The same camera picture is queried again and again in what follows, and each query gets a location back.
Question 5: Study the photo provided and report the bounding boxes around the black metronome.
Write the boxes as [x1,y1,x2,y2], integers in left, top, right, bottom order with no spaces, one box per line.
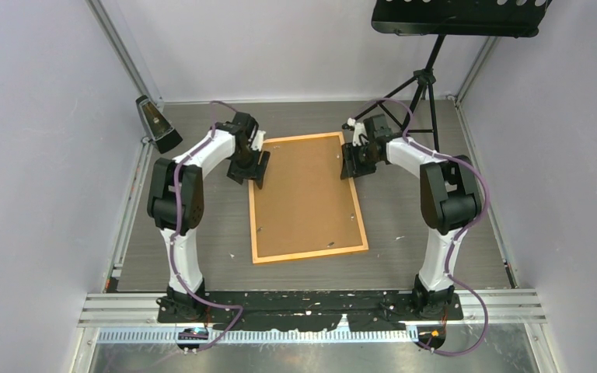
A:
[135,95,183,154]

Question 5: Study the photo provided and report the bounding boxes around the orange wooden picture frame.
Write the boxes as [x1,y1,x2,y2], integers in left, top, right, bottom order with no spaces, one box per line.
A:
[247,131,370,266]

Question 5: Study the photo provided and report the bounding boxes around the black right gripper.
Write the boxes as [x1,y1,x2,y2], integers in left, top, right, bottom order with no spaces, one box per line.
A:
[340,141,380,180]

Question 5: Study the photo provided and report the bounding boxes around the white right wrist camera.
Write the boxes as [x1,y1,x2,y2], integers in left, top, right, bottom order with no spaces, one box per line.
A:
[342,118,369,147]

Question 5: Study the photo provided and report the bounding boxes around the brown backing board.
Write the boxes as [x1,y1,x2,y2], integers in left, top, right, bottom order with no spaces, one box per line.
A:
[253,135,365,259]

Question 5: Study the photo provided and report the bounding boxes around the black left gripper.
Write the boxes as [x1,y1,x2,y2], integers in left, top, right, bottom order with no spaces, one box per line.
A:
[229,146,270,188]

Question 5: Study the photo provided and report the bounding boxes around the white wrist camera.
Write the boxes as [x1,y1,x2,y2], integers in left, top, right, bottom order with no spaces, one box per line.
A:
[250,130,266,151]
[342,118,369,147]

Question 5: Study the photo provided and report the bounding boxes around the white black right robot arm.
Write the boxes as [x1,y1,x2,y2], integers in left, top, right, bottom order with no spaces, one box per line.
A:
[340,114,484,319]

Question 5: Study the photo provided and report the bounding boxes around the aluminium rail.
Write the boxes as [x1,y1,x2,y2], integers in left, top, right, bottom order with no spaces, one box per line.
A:
[79,289,546,329]

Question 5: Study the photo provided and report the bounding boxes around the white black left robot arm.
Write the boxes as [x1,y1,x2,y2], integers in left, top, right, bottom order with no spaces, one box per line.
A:
[147,112,271,322]

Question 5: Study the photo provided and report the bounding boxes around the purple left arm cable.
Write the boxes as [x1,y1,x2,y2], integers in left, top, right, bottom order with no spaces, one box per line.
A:
[168,100,244,354]

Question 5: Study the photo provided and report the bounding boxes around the black music stand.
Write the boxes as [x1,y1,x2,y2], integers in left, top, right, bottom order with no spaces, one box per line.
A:
[371,0,551,150]

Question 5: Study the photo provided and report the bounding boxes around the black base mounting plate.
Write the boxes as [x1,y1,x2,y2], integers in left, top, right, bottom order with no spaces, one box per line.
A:
[156,290,463,332]

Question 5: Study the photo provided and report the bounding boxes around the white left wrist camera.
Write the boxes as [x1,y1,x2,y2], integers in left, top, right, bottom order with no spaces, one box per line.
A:
[250,130,266,151]

